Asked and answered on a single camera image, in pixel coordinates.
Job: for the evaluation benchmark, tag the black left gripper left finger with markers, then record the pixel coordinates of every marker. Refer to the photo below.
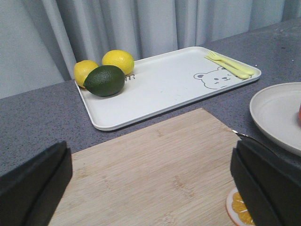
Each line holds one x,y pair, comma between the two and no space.
30,194

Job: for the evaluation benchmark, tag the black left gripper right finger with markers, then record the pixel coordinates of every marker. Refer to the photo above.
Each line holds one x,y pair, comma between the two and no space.
269,186

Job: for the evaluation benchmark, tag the white round plate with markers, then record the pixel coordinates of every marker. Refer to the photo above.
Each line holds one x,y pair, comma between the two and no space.
275,111

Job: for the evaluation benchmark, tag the orange tangerine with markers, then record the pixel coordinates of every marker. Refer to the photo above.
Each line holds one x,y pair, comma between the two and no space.
299,116

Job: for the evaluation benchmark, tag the white bear print tray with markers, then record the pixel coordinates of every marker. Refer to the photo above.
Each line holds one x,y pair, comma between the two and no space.
159,84

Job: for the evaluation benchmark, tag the orange slice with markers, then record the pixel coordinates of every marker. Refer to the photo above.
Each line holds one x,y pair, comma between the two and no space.
237,209

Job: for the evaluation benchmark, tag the wooden cutting board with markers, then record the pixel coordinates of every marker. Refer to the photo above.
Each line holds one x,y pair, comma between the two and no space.
173,173

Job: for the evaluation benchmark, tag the yellow plastic spoon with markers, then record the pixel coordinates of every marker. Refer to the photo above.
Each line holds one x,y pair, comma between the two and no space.
231,69

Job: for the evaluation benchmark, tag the yellow plastic fork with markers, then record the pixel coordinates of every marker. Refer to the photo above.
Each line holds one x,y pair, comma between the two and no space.
222,59

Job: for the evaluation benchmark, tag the yellow lemon left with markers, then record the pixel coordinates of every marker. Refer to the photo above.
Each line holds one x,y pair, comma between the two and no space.
82,69

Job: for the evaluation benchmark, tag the yellow lemon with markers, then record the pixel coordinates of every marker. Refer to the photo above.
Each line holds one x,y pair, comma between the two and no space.
82,69
120,59

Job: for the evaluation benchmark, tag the green lime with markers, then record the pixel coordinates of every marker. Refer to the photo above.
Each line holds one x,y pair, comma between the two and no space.
105,80

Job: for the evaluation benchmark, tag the grey curtain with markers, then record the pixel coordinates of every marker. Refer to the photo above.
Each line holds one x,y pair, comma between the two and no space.
41,40

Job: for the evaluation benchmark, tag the yellow lemon right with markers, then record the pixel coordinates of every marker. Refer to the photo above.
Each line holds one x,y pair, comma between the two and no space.
120,59

